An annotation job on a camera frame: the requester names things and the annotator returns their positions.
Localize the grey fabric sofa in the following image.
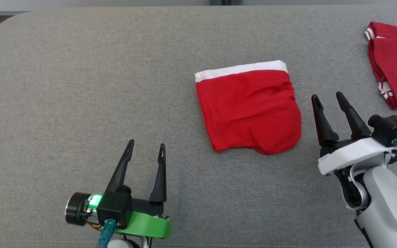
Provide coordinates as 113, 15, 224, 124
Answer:
0, 5, 397, 248

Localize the red shorts white stripe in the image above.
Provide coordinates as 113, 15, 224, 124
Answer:
194, 60, 303, 156

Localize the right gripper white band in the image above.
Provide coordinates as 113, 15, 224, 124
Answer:
311, 91, 396, 176

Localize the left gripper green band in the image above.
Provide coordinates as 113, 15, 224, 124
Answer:
64, 139, 172, 239

